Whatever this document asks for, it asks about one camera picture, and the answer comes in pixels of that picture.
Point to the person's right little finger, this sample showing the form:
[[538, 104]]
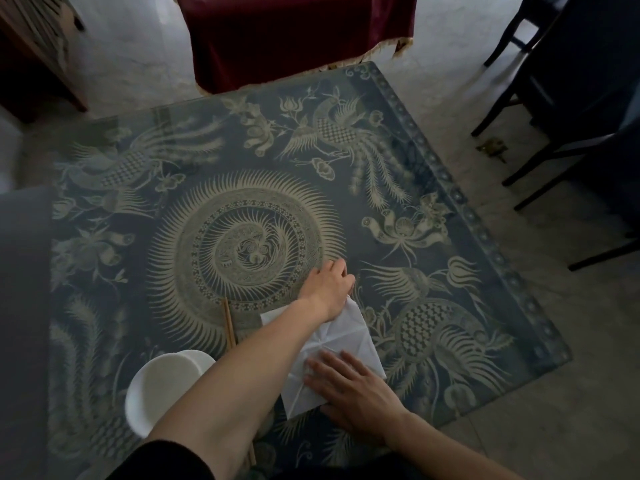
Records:
[[361, 363]]

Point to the person's right thumb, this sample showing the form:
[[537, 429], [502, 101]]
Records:
[[332, 412]]

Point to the black wooden chair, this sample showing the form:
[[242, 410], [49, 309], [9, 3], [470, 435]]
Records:
[[575, 69], [610, 169], [537, 19]]

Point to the person's right hand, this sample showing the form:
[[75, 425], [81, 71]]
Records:
[[365, 394]]

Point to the brown wooden cabinet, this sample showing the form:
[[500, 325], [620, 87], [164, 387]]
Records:
[[35, 39]]

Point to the black sleeve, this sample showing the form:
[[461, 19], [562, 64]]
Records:
[[160, 462]]

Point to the person's left hand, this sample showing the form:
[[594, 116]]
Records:
[[327, 289]]

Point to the person's right middle finger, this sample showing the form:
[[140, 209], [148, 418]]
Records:
[[327, 369]]

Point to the white bowl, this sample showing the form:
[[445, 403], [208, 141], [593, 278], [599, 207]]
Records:
[[162, 384]]

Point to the person's left forearm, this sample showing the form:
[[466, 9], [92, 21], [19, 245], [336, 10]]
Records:
[[250, 374]]

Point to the dark red velvet table cover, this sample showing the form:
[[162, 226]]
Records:
[[295, 34]]

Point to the small scrap of litter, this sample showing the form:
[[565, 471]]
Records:
[[492, 147]]

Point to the person's right forearm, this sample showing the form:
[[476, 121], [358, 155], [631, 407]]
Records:
[[445, 452]]

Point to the wooden chopstick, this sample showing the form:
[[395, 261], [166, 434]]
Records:
[[227, 327], [231, 322]]

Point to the white paper napkin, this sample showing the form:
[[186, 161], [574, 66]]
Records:
[[345, 334]]

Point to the blue patterned tablecloth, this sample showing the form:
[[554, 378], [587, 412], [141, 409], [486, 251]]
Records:
[[240, 194]]

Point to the person's left fingers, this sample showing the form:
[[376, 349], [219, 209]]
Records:
[[344, 282]]

